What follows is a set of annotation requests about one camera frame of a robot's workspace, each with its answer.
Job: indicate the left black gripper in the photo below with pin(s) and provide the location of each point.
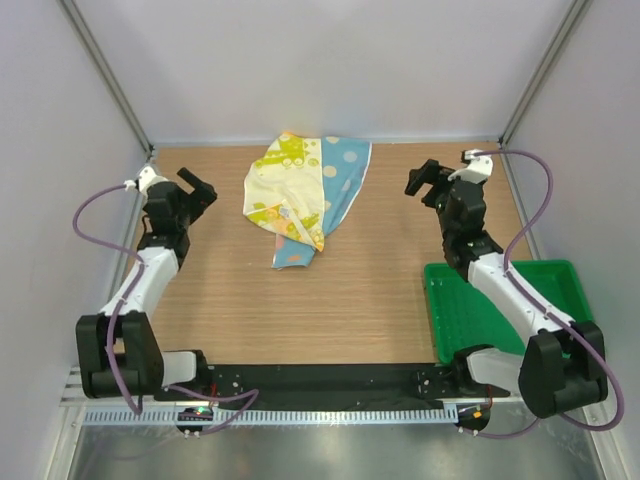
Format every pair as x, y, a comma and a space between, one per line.
202, 197

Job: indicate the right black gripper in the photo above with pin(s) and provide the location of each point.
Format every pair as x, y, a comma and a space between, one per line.
432, 173

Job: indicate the blue polka dot towel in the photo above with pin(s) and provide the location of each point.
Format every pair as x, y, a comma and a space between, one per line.
345, 163

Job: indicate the yellow green printed towel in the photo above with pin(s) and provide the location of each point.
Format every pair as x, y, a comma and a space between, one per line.
284, 193

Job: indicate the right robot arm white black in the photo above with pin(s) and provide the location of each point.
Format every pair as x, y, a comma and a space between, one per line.
563, 366

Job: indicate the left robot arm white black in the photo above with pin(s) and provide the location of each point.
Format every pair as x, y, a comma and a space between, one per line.
118, 353

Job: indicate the green plastic tray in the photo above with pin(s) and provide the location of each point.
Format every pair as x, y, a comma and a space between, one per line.
463, 317

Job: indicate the left aluminium frame post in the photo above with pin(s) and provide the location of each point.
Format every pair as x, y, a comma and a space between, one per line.
103, 68

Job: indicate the aluminium frame post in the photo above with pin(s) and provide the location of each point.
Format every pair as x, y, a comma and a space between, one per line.
103, 68
552, 54

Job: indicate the right aluminium frame post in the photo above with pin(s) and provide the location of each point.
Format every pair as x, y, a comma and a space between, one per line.
552, 54

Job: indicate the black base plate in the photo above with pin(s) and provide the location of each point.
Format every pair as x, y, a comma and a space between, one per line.
349, 387

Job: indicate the perforated metal cable rail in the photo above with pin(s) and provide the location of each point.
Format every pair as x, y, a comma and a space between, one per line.
175, 416

